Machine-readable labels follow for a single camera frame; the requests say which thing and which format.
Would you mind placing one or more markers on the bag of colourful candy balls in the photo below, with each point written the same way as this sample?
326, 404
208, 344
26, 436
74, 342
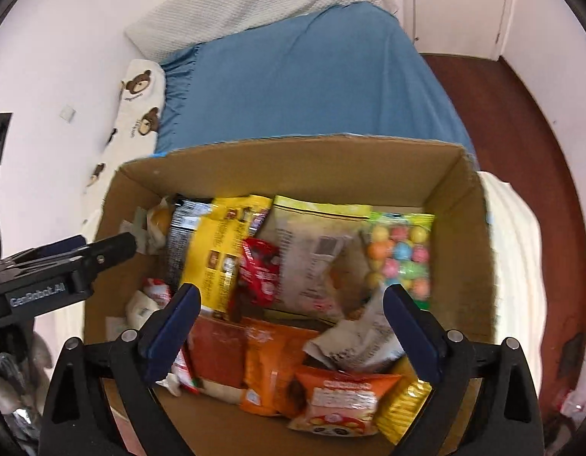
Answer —
402, 251

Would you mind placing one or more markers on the pink white plastic wrapper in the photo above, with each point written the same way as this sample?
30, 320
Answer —
571, 403

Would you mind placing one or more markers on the red snack packet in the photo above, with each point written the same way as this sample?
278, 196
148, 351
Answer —
259, 270

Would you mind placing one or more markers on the white textured pillow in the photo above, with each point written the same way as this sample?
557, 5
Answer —
250, 0

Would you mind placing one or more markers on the white door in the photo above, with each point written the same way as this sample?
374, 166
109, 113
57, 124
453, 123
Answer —
454, 4

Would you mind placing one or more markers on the white wall socket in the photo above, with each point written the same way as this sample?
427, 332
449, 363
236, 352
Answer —
68, 113

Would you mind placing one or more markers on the white ribbed blanket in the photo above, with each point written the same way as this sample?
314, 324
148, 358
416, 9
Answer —
516, 256

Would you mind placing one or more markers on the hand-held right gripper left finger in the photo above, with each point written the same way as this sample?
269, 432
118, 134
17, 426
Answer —
174, 327

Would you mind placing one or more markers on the gold foil packet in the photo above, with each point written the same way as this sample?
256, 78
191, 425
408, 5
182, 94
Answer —
402, 408

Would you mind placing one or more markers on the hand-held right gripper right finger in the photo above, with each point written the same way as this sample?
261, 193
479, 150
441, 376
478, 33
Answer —
411, 332

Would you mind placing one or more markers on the orange snack packet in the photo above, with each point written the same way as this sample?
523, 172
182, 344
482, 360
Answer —
274, 365

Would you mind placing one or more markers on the orange panda print packet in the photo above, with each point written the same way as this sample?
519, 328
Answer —
340, 401

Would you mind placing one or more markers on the dark orange flat packet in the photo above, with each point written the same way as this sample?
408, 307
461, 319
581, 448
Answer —
217, 356

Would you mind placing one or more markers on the small white packet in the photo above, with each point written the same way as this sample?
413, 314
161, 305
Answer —
141, 308

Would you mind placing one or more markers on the pale packet with yellow top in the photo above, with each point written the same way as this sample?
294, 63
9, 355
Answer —
307, 247

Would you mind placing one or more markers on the black and white packet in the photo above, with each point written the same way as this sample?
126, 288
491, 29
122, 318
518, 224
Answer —
181, 232

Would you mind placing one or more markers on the white bear print pillow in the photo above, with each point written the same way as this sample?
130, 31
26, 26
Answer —
136, 104

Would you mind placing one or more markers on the blue bedsheet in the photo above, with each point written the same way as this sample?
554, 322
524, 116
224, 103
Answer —
297, 80

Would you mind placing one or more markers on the white and grey packet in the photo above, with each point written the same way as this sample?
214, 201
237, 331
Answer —
354, 346

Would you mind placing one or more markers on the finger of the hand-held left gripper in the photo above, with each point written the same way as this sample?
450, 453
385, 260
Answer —
60, 247
110, 249

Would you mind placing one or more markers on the crumpled silver foil wrapper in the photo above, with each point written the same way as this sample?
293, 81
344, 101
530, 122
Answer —
17, 413

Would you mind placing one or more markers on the red white green packet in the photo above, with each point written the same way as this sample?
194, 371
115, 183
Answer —
184, 373

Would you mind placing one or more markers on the brown cardboard box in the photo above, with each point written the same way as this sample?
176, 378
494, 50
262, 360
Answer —
463, 247

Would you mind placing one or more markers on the yellow snack packet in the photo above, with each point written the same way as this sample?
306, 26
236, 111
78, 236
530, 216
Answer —
212, 256

